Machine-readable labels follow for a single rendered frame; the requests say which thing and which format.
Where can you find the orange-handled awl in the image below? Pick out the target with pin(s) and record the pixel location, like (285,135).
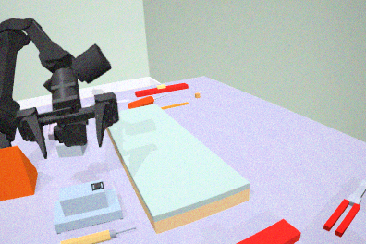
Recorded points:
(144,101)

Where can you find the red long rectangular bar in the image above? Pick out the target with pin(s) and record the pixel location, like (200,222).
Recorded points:
(161,89)
(279,233)

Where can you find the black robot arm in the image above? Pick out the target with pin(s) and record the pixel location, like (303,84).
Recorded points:
(87,67)

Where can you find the yellow-handled awl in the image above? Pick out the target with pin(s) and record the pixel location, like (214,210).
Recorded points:
(95,238)

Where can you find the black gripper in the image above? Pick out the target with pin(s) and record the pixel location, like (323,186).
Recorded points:
(67,109)

